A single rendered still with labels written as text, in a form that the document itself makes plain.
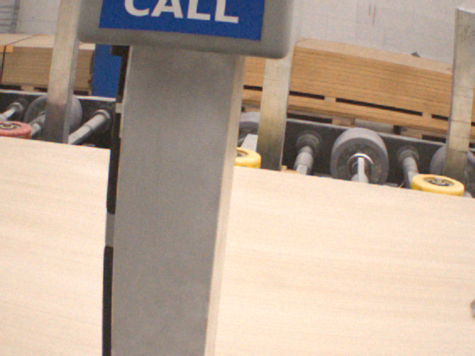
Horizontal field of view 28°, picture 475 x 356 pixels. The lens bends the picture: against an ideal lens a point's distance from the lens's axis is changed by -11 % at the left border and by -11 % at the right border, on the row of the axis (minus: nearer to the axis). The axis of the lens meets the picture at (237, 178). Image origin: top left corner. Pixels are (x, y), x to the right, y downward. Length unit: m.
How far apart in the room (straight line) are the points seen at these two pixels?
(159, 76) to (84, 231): 0.63
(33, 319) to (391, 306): 0.31
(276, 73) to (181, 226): 1.10
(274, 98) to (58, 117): 0.32
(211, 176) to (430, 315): 0.52
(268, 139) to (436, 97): 4.86
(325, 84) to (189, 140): 5.91
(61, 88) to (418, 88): 4.89
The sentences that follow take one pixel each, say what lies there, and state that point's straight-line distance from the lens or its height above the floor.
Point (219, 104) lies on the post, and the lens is 0.33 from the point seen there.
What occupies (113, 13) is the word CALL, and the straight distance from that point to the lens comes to 0.32.
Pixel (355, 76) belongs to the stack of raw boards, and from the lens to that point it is 6.23.
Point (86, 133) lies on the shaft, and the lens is 1.84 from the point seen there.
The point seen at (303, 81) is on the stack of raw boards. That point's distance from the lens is 6.24.
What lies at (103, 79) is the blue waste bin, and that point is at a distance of 5.99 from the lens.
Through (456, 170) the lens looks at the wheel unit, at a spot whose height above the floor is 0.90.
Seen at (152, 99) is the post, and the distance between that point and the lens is 0.34.
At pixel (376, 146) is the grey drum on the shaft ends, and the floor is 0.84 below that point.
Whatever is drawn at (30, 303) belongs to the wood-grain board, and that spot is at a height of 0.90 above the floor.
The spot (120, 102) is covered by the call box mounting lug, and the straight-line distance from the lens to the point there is 0.35.
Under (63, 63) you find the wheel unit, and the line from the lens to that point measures 1.49.
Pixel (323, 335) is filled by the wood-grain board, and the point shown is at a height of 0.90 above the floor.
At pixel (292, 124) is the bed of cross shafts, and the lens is 1.97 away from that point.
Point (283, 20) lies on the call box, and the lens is 0.31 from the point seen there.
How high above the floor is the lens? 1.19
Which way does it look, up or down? 14 degrees down
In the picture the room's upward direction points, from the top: 6 degrees clockwise
